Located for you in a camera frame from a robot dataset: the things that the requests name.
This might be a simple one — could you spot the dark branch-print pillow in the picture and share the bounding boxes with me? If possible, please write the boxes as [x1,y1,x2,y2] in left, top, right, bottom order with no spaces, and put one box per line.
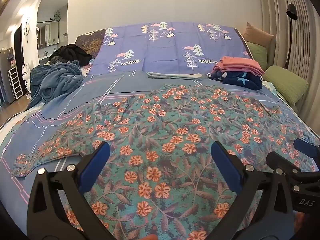
[75,29,107,60]

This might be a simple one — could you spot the tan pillow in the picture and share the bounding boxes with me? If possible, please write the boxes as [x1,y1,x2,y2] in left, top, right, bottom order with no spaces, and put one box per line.
[243,22,274,47]

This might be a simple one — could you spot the black floor lamp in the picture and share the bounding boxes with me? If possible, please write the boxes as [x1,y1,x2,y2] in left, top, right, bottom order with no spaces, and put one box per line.
[285,3,298,68]

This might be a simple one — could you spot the beige pleated curtain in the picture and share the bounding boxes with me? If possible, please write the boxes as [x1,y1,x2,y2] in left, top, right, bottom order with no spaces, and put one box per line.
[259,0,320,80]

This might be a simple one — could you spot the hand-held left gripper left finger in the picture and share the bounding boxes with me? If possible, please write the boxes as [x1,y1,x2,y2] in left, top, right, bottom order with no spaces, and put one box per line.
[27,141,118,240]

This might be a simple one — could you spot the small green pillow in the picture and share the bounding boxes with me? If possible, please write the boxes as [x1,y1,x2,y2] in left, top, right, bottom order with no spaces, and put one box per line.
[246,41,268,70]

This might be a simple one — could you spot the wall mirror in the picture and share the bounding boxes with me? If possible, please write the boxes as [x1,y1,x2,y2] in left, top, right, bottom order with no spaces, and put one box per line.
[37,21,60,47]

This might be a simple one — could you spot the purple tree-print sheet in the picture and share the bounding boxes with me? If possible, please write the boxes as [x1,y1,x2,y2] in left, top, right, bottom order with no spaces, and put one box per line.
[89,21,250,75]

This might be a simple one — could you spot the large green pillow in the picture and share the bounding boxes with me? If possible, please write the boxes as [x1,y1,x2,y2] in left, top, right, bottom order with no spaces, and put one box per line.
[262,65,310,104]

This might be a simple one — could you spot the blue fleece blanket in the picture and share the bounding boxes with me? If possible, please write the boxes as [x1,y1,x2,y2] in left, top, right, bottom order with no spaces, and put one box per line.
[29,60,85,105]

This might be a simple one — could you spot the pink folded clothes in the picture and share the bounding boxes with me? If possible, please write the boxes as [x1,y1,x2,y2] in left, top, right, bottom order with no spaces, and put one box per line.
[212,56,265,76]

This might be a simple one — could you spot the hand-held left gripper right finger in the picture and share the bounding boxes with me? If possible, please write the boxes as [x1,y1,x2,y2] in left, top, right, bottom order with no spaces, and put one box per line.
[205,141,294,240]

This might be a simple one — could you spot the teal floral garment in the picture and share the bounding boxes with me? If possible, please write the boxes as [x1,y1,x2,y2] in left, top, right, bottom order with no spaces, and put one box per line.
[11,84,320,240]

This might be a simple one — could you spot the black clothes pile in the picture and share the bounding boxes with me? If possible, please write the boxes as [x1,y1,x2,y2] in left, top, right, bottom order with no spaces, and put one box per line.
[49,44,93,64]

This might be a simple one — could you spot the white plush toy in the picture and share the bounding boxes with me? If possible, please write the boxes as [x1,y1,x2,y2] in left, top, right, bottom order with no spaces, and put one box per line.
[21,62,32,98]

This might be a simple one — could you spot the navy star-print folded clothes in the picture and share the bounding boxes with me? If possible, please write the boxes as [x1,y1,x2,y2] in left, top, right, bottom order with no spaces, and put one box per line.
[207,70,263,90]

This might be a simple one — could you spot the grey folded cloth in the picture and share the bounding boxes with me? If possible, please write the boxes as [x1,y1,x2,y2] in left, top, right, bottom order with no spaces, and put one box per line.
[146,72,203,80]

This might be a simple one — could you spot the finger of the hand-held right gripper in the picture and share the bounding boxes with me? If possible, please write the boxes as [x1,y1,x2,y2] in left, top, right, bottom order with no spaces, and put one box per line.
[266,151,320,193]
[293,138,320,161]

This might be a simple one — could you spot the white shelf rack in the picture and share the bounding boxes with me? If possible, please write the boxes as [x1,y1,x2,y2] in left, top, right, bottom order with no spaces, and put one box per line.
[7,67,24,100]

